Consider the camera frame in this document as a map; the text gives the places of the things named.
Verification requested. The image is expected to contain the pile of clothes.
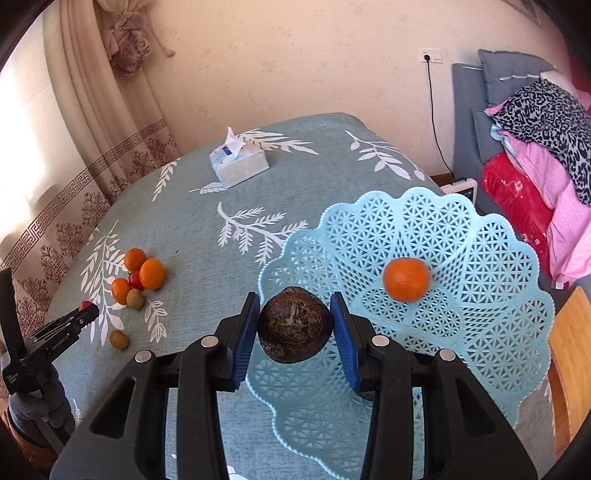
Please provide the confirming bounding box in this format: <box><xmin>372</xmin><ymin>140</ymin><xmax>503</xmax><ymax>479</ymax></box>
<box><xmin>484</xmin><ymin>90</ymin><xmax>591</xmax><ymax>287</ymax></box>

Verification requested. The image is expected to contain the large grey cushion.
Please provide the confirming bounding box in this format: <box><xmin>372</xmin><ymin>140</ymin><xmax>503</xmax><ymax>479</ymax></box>
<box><xmin>478</xmin><ymin>48</ymin><xmax>555</xmax><ymax>100</ymax></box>

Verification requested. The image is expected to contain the small grey cushion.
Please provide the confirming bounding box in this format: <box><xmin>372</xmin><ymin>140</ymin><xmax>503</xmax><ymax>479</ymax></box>
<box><xmin>472</xmin><ymin>109</ymin><xmax>502</xmax><ymax>162</ymax></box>

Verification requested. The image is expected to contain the light blue plastic lattice basket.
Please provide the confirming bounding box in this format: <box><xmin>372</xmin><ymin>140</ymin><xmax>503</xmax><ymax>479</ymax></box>
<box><xmin>245</xmin><ymin>186</ymin><xmax>555</xmax><ymax>478</ymax></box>

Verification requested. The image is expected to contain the grey padded headboard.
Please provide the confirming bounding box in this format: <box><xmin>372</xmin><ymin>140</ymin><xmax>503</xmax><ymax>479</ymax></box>
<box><xmin>451</xmin><ymin>62</ymin><xmax>490</xmax><ymax>183</ymax></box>

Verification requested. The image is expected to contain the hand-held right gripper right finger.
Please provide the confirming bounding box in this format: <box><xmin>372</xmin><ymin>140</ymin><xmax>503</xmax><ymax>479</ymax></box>
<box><xmin>329</xmin><ymin>292</ymin><xmax>539</xmax><ymax>480</ymax></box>

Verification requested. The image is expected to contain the wooden chair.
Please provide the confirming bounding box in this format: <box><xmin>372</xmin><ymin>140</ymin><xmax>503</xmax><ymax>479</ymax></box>
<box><xmin>547</xmin><ymin>286</ymin><xmax>591</xmax><ymax>455</ymax></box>

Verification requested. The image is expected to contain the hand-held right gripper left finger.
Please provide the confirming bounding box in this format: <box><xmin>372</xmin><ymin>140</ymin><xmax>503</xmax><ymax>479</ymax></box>
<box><xmin>48</xmin><ymin>292</ymin><xmax>262</xmax><ymax>480</ymax></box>

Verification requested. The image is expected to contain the white pillow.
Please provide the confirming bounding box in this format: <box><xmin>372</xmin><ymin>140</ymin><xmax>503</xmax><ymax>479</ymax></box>
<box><xmin>539</xmin><ymin>69</ymin><xmax>580</xmax><ymax>95</ymax></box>

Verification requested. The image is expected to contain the beige patterned curtain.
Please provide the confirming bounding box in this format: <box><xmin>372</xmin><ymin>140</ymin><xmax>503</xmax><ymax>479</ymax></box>
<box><xmin>0</xmin><ymin>0</ymin><xmax>181</xmax><ymax>407</ymax></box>

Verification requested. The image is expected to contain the leopard print cloth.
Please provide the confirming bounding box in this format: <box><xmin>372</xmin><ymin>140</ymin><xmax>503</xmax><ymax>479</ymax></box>
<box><xmin>484</xmin><ymin>79</ymin><xmax>591</xmax><ymax>206</ymax></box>

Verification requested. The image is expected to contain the person's left hand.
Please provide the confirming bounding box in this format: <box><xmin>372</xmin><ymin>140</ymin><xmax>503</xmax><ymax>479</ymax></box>
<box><xmin>7</xmin><ymin>364</ymin><xmax>77</xmax><ymax>446</ymax></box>

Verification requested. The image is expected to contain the red blanket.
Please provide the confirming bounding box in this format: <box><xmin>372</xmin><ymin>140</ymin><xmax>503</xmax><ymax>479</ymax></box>
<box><xmin>481</xmin><ymin>152</ymin><xmax>557</xmax><ymax>280</ymax></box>

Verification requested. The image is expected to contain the dark passion fruit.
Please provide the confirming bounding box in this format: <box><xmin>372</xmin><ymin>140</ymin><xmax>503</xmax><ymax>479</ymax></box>
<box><xmin>257</xmin><ymin>286</ymin><xmax>334</xmax><ymax>365</ymax></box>

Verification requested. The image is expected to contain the white floor appliance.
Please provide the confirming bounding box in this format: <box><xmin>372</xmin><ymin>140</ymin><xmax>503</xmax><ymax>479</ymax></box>
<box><xmin>441</xmin><ymin>178</ymin><xmax>477</xmax><ymax>201</ymax></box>

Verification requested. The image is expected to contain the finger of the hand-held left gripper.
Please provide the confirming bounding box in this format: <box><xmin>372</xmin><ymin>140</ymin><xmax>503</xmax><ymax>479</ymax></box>
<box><xmin>28</xmin><ymin>303</ymin><xmax>100</xmax><ymax>344</ymax></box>

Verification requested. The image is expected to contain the blue tissue box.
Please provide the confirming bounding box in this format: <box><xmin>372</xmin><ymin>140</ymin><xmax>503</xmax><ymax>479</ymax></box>
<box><xmin>208</xmin><ymin>127</ymin><xmax>270</xmax><ymax>188</ymax></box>

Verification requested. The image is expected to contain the black power cable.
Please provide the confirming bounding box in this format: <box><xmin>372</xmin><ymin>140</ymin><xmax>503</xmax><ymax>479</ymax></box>
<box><xmin>426</xmin><ymin>60</ymin><xmax>455</xmax><ymax>178</ymax></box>

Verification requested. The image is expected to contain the floral curtain tieback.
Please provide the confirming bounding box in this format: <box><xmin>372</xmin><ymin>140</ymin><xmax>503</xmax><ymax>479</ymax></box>
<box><xmin>95</xmin><ymin>21</ymin><xmax>176</xmax><ymax>81</ymax></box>

